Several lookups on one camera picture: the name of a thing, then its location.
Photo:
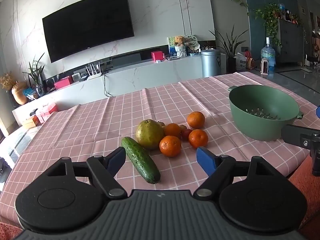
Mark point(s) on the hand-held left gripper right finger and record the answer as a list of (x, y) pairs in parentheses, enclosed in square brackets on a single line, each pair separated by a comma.
[(205, 158)]

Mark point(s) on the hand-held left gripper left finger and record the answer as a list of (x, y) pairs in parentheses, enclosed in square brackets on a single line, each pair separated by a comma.
[(117, 158)]

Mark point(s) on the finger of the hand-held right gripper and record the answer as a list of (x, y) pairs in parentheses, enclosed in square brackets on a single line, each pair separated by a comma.
[(318, 112), (292, 133)]

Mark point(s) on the orange mandarin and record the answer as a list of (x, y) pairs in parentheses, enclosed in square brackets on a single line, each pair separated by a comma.
[(170, 146), (196, 120), (172, 130), (198, 138)]

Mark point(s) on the green cucumber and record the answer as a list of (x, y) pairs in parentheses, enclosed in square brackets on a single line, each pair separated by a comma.
[(140, 158)]

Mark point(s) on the small red fruit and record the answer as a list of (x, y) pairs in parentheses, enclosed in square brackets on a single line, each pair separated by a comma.
[(186, 134)]

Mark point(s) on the green colander bowl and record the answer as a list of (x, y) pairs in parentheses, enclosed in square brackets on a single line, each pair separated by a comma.
[(262, 120)]

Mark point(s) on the brown longan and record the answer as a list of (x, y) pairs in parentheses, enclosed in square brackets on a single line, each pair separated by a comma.
[(161, 123), (182, 127)]

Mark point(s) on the green pear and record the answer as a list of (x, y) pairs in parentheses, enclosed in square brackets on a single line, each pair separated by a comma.
[(149, 134)]

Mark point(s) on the pink checked tablecloth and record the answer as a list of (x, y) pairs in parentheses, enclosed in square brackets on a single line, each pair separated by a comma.
[(75, 130)]

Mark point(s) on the white pink small appliance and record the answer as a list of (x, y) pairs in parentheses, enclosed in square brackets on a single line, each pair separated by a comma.
[(264, 66)]

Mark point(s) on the blue water bottle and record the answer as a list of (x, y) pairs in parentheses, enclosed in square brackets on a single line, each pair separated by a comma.
[(270, 55)]

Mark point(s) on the grey drawer cabinet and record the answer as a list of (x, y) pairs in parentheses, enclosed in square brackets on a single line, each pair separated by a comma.
[(290, 42)]

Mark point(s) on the white marble television cabinet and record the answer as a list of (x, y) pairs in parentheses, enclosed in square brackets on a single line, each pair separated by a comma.
[(130, 77)]

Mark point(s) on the pink gift boxes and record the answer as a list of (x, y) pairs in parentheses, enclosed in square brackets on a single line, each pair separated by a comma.
[(47, 111)]

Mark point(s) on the white plastic bag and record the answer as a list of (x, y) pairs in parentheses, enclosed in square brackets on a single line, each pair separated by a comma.
[(240, 62)]

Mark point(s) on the white router with antennas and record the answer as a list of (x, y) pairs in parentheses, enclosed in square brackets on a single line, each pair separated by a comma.
[(93, 73)]

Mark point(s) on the small white display device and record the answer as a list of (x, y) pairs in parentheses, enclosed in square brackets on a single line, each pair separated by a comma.
[(76, 77)]

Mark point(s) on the cardboard box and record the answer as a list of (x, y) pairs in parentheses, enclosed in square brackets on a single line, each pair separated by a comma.
[(31, 122)]

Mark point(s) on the long red box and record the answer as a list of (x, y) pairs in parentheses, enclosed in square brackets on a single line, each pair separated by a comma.
[(63, 82)]

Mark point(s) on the silver trash can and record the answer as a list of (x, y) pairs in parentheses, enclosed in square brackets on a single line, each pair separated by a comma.
[(210, 63)]

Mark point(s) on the trailing ivy plant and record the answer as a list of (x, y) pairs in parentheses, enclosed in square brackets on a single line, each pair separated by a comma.
[(268, 17)]

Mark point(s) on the tall leafy potted plant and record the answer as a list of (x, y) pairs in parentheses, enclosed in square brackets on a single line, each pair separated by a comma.
[(228, 47)]

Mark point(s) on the small red box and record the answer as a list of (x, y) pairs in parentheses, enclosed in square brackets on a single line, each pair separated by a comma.
[(157, 55)]

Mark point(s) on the green orchid plant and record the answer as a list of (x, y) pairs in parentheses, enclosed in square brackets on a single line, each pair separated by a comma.
[(36, 75)]

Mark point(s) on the blue landscape picture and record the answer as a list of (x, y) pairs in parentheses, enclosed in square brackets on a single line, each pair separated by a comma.
[(171, 46)]

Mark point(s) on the brown vase with dried flowers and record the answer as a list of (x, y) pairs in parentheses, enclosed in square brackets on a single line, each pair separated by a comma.
[(18, 93)]

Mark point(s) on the round painted fan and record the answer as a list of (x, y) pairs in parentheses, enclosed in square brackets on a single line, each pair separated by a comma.
[(191, 41)]

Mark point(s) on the brown teddy bear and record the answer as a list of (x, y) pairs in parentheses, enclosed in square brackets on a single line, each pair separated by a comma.
[(179, 40)]

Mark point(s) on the black flat television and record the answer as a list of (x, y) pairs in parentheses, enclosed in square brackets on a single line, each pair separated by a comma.
[(87, 25)]

